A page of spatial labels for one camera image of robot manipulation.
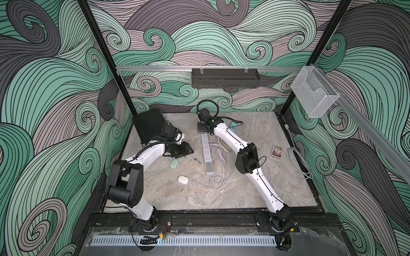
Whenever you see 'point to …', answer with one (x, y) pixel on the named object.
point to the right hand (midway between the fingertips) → (200, 128)
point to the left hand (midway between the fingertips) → (189, 150)
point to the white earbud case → (183, 179)
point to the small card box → (277, 151)
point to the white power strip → (209, 162)
